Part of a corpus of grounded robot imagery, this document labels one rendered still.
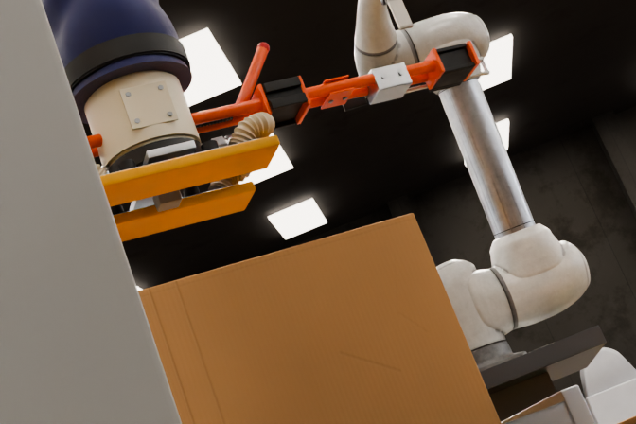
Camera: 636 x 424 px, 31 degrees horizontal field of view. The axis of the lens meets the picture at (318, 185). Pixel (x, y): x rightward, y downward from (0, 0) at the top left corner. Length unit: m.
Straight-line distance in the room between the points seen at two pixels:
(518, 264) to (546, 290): 0.09
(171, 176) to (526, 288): 1.09
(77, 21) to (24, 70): 1.21
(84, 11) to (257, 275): 0.57
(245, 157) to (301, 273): 0.25
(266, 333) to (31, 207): 0.96
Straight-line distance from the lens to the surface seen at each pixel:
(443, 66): 2.13
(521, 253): 2.66
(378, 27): 2.61
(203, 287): 1.65
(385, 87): 2.08
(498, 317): 2.63
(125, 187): 1.79
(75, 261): 0.71
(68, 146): 0.73
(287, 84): 2.00
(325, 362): 1.66
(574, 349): 2.43
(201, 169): 1.82
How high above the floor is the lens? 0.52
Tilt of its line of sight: 17 degrees up
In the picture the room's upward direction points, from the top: 21 degrees counter-clockwise
